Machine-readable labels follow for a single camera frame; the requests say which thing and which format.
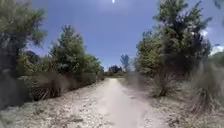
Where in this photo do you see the slender green tree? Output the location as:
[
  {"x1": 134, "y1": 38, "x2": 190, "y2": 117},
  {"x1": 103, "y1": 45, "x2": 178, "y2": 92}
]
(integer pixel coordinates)
[{"x1": 119, "y1": 53, "x2": 132, "y2": 73}]

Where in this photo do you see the dry brown scrub strip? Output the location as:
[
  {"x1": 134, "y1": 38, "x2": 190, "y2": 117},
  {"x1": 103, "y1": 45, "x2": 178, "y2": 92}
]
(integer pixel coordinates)
[{"x1": 18, "y1": 71, "x2": 103, "y2": 102}]

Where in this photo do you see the row of green trees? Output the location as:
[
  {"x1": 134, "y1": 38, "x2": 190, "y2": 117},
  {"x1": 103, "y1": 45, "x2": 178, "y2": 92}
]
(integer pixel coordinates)
[{"x1": 0, "y1": 0, "x2": 106, "y2": 101}]

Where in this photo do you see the dry grass verge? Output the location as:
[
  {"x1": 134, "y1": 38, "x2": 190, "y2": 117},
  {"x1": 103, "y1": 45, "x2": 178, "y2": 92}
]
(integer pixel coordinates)
[{"x1": 122, "y1": 63, "x2": 224, "y2": 128}]

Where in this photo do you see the row of trees and bushes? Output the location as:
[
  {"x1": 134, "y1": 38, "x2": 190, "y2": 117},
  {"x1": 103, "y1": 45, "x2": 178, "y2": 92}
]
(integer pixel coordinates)
[{"x1": 134, "y1": 0, "x2": 224, "y2": 96}]

